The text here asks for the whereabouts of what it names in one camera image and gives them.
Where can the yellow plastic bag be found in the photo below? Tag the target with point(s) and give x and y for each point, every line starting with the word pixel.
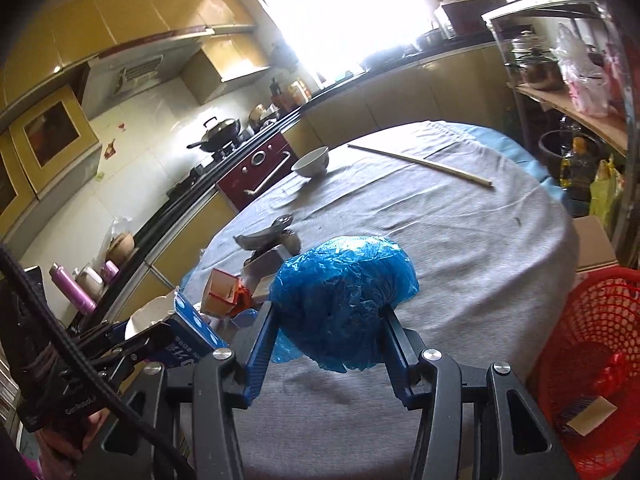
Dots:
pixel 605 195

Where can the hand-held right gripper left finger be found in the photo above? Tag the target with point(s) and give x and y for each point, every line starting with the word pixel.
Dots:
pixel 260 345

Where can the blue carton box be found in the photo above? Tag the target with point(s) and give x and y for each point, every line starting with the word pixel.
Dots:
pixel 197 332

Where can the cardboard box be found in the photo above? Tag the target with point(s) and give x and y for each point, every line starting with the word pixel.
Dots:
pixel 592 242

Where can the cooking oil bottle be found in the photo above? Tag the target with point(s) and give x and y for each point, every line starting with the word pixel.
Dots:
pixel 575 170

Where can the black gas stove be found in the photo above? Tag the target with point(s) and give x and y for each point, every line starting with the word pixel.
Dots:
pixel 192 175

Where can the dark red oven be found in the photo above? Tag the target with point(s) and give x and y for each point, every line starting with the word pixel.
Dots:
pixel 255 170

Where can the orange packet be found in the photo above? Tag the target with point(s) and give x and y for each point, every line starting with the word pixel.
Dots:
pixel 300 92

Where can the yellow wall cabinets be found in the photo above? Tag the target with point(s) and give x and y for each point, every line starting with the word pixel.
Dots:
pixel 50 125

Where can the red plastic basket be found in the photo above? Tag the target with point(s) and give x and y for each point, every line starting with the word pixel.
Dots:
pixel 575 340

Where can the dark sauce bottle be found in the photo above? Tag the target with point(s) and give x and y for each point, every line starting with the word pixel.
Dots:
pixel 276 92

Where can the brown clay pot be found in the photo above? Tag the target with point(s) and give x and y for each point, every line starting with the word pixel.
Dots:
pixel 121 249

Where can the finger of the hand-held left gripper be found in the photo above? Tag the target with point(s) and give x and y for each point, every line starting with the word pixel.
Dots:
pixel 130 350
pixel 100 337

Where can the pink cup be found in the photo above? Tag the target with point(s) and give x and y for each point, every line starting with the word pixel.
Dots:
pixel 110 270

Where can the orange carton box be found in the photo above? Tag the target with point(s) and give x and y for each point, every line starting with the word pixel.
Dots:
pixel 220 295

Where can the pink thermos bottle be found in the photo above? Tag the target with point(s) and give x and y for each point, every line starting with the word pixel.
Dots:
pixel 72 287

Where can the white bowl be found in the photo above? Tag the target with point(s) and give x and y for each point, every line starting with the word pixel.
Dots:
pixel 310 162

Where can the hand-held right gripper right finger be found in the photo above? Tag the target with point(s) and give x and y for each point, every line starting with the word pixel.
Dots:
pixel 396 355

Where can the clear plastic bag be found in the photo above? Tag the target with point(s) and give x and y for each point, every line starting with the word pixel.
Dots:
pixel 582 75

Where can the light blue undercloth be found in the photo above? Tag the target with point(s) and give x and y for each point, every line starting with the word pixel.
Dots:
pixel 530 160

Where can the steel pot with lid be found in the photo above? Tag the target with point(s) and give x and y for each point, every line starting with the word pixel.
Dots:
pixel 540 72

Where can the dark countertop appliance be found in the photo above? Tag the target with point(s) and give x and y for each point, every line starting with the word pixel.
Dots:
pixel 470 17

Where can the red plastic wrapper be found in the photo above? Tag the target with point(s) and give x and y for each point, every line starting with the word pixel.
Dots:
pixel 245 297

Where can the stacked steel pot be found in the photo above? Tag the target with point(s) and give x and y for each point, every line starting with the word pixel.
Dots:
pixel 525 45

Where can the red plastic bag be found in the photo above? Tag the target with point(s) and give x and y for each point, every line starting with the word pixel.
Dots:
pixel 617 80

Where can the grey tablecloth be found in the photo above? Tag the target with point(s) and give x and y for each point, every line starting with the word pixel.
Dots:
pixel 450 240

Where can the metal shelf rack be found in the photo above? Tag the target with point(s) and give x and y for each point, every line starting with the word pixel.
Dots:
pixel 570 105

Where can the blue plastic bag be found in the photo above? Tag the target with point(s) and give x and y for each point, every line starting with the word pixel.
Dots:
pixel 340 300

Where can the brown potato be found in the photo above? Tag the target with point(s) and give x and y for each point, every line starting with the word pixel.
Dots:
pixel 291 242

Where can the cardboard piece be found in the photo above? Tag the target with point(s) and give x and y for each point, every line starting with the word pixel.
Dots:
pixel 592 415

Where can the black basin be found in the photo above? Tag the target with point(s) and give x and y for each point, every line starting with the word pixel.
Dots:
pixel 550 152

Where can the white range hood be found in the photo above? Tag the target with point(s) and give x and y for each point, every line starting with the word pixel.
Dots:
pixel 125 82

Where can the shiny red wrapper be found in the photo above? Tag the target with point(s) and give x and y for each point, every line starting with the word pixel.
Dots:
pixel 615 370

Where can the bright window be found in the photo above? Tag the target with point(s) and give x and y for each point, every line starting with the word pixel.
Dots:
pixel 340 10

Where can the black wok with lid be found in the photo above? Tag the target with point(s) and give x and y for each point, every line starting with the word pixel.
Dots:
pixel 217 132

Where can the long wooden stick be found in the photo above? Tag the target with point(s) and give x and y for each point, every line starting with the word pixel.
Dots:
pixel 425 162

